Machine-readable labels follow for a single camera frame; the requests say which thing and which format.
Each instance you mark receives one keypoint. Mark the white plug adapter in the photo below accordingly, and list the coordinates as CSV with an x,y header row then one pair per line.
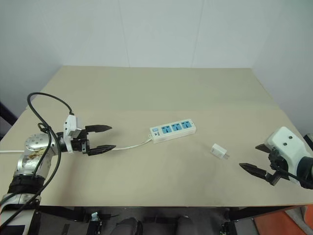
x,y
218,150

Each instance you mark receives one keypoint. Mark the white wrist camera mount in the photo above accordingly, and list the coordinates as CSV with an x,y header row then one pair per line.
x,y
69,127
286,144

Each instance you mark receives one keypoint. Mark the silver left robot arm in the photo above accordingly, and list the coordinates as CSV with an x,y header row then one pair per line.
x,y
34,145

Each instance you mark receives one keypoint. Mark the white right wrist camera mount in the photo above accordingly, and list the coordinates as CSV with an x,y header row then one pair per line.
x,y
286,144

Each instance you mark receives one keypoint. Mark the orange floor object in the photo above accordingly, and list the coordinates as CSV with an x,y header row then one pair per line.
x,y
293,222

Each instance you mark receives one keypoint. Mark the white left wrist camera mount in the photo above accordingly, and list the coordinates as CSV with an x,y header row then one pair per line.
x,y
69,127

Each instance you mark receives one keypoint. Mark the dark rounded shape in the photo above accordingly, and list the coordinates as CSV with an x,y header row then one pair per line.
x,y
128,226

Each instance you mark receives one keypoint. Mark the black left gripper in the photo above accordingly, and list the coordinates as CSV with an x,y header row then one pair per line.
x,y
82,144

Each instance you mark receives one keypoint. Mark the dark blue panel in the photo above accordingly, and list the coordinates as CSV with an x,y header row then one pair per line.
x,y
5,117

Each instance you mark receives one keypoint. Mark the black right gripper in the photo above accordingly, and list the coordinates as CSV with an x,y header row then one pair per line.
x,y
277,166

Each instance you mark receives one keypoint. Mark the white power strip blue sockets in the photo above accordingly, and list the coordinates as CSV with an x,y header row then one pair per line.
x,y
173,130

